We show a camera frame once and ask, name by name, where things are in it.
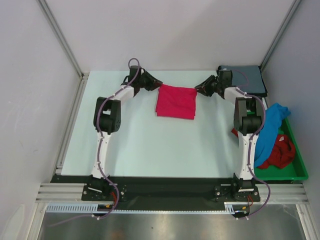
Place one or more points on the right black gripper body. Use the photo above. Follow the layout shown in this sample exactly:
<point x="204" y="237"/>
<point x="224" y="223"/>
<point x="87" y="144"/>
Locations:
<point x="219" y="84"/>

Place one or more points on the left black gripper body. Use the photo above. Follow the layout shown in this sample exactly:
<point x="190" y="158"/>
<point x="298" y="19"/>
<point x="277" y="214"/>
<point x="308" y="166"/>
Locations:
<point x="140" y="81"/>

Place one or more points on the pink t shirt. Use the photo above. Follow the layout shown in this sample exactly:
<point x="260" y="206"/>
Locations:
<point x="176" y="102"/>

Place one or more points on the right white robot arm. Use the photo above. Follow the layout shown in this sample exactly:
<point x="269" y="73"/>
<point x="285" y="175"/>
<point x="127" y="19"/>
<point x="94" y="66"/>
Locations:
<point x="248" y="120"/>

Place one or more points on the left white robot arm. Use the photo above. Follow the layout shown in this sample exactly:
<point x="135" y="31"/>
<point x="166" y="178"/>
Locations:
<point x="107" y="121"/>

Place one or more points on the folded grey t shirt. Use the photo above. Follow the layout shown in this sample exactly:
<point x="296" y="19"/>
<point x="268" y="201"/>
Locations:
<point x="250" y="75"/>

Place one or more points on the folded black t shirt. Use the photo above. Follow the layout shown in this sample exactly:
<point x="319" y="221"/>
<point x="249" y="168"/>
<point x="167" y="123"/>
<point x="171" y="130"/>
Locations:
<point x="260" y="93"/>

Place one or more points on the blue t shirt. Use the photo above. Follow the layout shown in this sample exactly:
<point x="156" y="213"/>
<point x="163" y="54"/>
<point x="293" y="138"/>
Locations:
<point x="274" y="116"/>

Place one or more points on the dark red t shirt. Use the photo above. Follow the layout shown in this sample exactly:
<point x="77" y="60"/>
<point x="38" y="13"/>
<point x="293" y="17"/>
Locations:
<point x="283" y="153"/>

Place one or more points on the green plastic bin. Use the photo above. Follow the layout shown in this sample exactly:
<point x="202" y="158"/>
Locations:
<point x="294" y="172"/>

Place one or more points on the right aluminium frame post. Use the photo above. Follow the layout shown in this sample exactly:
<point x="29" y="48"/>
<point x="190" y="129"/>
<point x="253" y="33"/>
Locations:
<point x="280" y="33"/>

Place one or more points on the aluminium frame post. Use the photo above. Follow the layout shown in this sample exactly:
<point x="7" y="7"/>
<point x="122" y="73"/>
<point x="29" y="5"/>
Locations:
<point x="280" y="33"/>
<point x="57" y="31"/>

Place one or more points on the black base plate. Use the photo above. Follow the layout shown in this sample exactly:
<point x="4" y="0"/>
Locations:
<point x="164" y="193"/>

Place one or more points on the left aluminium frame post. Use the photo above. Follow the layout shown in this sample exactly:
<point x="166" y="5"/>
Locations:
<point x="57" y="31"/>

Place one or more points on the white cable duct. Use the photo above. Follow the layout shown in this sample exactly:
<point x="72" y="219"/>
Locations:
<point x="227" y="208"/>

